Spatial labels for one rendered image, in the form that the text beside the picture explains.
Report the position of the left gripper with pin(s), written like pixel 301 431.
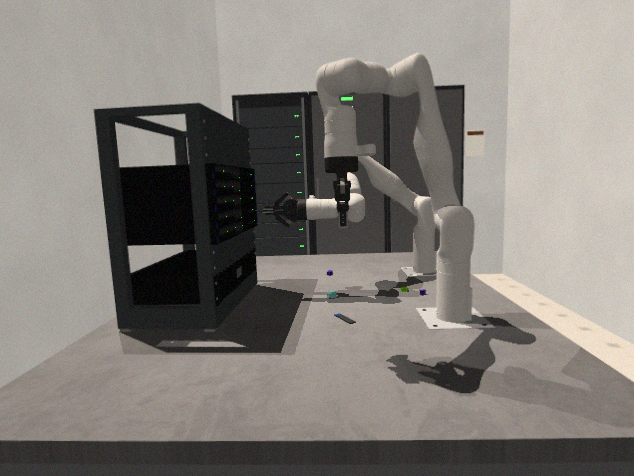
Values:
pixel 341 166

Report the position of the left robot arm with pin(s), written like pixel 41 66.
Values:
pixel 455 223

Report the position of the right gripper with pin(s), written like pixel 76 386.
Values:
pixel 293 209

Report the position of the dark grey flat bar with blue end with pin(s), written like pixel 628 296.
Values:
pixel 346 319

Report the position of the black server rack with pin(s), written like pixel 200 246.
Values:
pixel 224 235

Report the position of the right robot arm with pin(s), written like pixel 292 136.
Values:
pixel 424 254

